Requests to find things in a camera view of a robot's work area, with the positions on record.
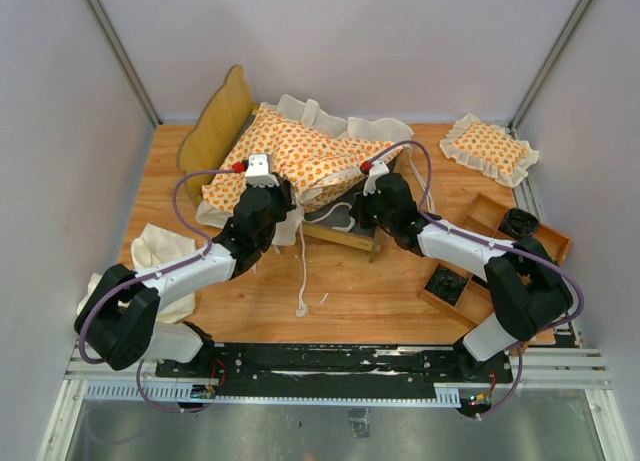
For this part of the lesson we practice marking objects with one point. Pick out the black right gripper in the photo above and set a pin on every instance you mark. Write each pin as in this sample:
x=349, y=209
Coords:
x=360, y=207

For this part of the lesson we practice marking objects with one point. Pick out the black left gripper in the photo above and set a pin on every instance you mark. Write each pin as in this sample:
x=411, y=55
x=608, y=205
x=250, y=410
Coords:
x=283, y=190

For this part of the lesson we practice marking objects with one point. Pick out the duck print bed cover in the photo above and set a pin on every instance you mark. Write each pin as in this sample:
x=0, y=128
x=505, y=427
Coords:
x=317, y=153

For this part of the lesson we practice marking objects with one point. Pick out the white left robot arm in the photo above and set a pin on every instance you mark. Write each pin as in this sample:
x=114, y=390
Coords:
x=118, y=325

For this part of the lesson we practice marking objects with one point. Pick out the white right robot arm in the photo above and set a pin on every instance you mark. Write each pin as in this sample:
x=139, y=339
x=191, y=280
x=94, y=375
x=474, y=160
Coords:
x=480, y=346

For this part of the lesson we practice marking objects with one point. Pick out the dark rolled sock lower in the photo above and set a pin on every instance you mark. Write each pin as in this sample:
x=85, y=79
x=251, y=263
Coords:
x=446, y=285

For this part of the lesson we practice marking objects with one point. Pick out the dark rolled sock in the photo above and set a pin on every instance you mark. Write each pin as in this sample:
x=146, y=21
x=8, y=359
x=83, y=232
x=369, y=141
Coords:
x=446, y=285
x=518, y=224

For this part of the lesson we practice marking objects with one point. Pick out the duck print small pillow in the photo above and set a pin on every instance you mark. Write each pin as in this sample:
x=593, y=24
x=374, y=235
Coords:
x=489, y=149

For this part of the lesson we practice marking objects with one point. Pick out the wooden compartment organizer box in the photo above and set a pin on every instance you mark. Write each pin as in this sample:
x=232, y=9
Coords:
x=514, y=286

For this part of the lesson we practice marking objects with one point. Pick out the dark rolled sock upper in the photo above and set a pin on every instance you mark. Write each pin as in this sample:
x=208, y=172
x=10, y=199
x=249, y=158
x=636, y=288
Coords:
x=518, y=224

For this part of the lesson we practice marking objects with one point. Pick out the wooden pet bed frame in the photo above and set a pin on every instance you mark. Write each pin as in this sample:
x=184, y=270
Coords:
x=213, y=191

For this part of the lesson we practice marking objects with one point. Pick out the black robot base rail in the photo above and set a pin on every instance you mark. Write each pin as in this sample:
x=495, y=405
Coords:
x=341, y=375

